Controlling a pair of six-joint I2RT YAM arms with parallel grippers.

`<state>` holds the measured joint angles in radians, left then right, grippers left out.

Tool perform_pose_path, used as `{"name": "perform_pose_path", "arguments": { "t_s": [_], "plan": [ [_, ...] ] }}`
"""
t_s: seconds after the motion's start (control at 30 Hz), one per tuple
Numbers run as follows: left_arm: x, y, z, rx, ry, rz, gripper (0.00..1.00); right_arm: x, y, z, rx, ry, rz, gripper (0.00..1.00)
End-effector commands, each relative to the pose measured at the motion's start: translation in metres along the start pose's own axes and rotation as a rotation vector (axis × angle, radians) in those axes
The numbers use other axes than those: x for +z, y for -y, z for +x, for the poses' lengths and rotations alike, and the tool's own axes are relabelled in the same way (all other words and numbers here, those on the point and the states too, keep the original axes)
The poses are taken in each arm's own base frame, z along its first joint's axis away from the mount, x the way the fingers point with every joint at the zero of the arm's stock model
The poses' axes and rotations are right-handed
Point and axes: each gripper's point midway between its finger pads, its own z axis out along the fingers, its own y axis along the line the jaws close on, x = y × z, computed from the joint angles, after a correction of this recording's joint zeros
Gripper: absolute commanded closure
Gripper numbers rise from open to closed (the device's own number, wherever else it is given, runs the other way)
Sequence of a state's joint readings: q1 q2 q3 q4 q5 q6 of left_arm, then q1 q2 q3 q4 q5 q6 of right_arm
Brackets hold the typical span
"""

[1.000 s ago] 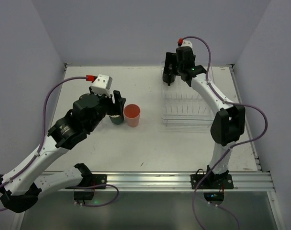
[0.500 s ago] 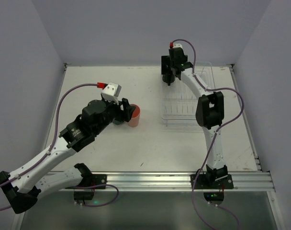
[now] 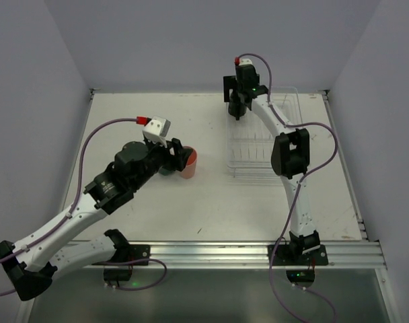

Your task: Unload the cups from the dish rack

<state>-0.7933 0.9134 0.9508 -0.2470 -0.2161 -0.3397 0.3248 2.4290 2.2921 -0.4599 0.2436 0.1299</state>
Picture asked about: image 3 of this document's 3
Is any pink plastic cup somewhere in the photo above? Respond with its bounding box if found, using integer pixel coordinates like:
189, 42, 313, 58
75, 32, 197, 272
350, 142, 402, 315
180, 146, 198, 179

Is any black metal mug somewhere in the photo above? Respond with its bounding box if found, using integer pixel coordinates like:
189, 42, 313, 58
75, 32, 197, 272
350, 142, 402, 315
227, 97, 247, 121

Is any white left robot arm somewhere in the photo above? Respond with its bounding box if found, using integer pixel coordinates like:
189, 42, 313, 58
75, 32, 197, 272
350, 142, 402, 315
0, 138, 193, 301

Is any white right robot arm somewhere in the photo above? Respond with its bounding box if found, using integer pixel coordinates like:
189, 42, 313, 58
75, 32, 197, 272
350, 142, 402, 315
223, 59, 321, 265

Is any left black controller box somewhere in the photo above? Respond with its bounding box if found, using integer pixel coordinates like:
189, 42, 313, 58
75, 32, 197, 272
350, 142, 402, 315
103, 268, 133, 285

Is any black controller box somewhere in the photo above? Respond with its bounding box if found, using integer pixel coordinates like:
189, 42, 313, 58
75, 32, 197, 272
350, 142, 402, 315
103, 268, 133, 285
286, 269, 315, 287

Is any right black controller box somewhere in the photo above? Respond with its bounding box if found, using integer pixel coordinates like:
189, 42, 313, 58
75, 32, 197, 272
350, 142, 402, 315
286, 269, 315, 287

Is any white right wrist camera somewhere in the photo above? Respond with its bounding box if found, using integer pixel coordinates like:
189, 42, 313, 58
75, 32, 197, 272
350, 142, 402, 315
237, 58, 254, 67

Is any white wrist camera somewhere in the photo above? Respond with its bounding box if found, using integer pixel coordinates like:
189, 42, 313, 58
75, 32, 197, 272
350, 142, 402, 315
143, 116, 171, 148
237, 58, 254, 67

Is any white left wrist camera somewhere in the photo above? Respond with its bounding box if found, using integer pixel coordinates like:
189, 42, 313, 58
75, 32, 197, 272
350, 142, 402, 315
143, 116, 171, 148

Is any clear wire dish rack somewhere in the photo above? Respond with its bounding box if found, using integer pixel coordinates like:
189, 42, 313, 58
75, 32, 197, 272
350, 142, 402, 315
226, 87, 303, 184

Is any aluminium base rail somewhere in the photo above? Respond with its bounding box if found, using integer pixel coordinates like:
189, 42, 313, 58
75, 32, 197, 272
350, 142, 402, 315
129, 242, 386, 269

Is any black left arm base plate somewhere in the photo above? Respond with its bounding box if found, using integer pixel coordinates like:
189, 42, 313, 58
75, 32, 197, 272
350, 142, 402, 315
94, 244, 151, 266

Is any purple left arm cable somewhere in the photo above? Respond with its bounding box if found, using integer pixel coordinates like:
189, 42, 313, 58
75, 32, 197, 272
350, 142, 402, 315
0, 116, 168, 299

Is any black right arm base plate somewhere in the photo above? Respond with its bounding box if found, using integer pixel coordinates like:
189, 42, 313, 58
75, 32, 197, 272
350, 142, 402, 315
272, 244, 329, 266

